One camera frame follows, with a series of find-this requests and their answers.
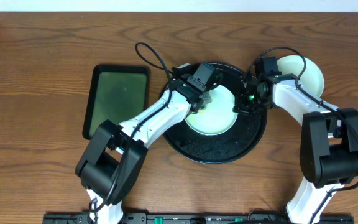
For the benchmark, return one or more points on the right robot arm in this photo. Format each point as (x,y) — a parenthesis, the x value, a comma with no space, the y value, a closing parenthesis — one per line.
(329,135)

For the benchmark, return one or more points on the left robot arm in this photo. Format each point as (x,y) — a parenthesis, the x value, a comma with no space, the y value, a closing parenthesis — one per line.
(113,158)

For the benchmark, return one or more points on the round black tray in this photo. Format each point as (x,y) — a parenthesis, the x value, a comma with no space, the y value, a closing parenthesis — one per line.
(229,146)

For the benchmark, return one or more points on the green plate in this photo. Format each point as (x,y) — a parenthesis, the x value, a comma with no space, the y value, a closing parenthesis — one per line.
(218,116)
(312,78)

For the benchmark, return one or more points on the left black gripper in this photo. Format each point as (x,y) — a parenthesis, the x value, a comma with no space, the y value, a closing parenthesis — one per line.
(198,104)

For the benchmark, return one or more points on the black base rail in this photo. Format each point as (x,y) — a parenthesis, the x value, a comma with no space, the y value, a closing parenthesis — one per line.
(143,218)

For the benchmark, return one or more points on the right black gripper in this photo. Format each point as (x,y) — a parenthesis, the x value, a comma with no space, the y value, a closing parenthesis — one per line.
(242,104)

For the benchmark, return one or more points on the black rectangular tray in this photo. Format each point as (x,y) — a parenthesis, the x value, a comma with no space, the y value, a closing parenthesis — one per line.
(117,93)

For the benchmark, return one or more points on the green yellow sponge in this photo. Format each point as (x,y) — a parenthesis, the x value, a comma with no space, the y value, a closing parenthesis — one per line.
(202,109)

